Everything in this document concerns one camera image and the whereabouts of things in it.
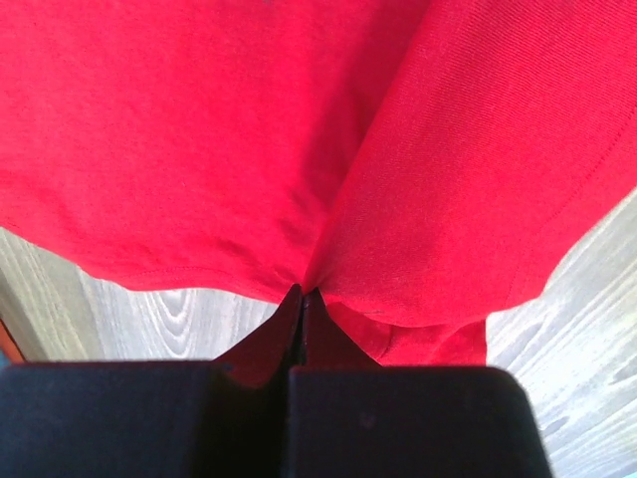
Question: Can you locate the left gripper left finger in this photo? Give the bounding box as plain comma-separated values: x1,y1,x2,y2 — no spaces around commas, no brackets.
1,286,303,477

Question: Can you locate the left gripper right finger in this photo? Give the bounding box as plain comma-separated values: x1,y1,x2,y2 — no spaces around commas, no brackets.
288,291,552,477

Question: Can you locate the red t-shirt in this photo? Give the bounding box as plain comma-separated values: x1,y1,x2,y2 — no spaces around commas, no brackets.
1,1,636,365

